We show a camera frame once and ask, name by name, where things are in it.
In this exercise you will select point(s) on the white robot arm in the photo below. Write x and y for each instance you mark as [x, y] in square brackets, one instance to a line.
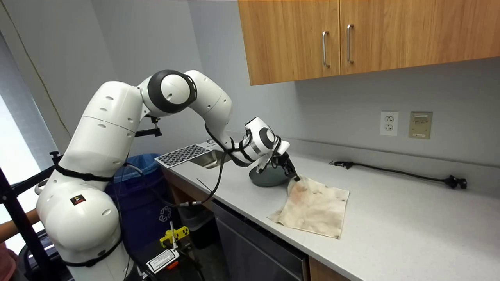
[79, 217]

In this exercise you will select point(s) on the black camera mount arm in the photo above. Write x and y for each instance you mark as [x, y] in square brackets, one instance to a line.
[150, 131]

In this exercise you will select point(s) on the right silver cabinet handle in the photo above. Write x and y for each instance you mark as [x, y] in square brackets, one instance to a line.
[348, 33]

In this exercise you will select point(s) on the steel sink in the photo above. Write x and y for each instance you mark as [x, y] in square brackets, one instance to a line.
[211, 159]

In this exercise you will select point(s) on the dishwasher front panel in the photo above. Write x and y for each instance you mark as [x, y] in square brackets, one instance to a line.
[253, 253]

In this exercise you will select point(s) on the silver cabinet handle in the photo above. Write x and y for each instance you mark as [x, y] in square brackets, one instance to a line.
[323, 49]
[348, 33]

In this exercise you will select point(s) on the white wall outlet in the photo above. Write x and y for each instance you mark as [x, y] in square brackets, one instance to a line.
[387, 124]

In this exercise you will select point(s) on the beige wall switch plate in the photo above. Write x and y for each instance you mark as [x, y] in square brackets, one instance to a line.
[420, 124]

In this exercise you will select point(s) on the blue recycling bin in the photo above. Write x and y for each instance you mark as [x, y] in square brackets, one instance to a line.
[144, 200]

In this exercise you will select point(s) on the beige cloth towel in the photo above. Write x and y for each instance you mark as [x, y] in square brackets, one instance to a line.
[314, 208]

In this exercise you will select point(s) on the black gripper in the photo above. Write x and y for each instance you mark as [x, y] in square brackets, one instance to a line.
[286, 164]

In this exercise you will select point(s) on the yellow tool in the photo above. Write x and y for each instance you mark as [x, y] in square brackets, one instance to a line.
[170, 236]

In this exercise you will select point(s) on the dark green plate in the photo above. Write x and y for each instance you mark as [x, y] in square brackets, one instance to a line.
[270, 177]

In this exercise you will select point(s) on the white red device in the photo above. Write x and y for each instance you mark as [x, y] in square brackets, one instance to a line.
[161, 261]

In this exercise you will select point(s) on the wooden upper cabinet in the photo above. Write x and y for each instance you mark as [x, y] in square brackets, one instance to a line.
[281, 38]

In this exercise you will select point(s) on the left silver cabinet handle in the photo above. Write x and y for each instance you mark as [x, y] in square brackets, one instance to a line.
[323, 49]

